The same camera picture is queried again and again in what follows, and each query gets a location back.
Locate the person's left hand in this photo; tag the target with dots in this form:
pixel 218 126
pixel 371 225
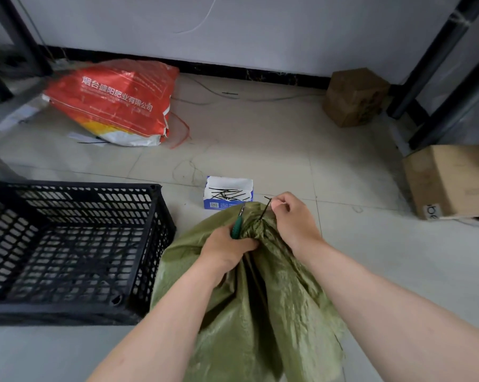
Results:
pixel 219 250

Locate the person's right hand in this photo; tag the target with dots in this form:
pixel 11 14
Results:
pixel 297 224

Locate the person's left fingers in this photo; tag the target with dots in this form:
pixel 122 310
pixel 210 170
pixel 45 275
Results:
pixel 245 245

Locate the person's right thumb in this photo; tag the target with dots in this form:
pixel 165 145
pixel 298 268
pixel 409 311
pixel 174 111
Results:
pixel 280 207

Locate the green woven sack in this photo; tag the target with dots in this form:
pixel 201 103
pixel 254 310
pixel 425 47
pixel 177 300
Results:
pixel 263 314

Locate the person's left forearm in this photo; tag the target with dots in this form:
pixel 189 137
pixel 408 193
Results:
pixel 159 330

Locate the person's right forearm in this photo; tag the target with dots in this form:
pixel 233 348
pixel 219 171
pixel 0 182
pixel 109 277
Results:
pixel 386 314

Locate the small white blue box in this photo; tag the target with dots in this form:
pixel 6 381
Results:
pixel 239 182

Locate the small brown cardboard box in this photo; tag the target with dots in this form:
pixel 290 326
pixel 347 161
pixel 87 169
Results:
pixel 354 97

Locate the black plastic crate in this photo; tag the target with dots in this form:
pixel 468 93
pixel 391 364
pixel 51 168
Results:
pixel 84 250

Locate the large brown cardboard box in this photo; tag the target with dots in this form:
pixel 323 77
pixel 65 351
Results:
pixel 450 178

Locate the red orange printed sack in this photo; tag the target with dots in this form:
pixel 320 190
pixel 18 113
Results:
pixel 116 99

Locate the black metal shelf frame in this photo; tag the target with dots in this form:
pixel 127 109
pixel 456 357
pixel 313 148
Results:
pixel 434 63
pixel 20 39

